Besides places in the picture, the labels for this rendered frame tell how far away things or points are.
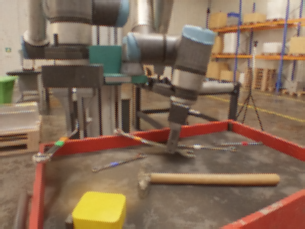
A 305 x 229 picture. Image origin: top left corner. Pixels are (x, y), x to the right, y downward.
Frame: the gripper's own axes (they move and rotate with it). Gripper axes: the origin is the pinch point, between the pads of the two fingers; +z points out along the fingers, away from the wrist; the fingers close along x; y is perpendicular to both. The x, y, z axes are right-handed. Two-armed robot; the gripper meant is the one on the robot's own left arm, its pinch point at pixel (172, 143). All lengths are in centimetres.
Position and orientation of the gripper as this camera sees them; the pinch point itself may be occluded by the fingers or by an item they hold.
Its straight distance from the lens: 64.2
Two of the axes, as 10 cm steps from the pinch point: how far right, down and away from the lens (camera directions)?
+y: 9.5, 2.5, -2.0
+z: -2.0, 9.5, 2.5
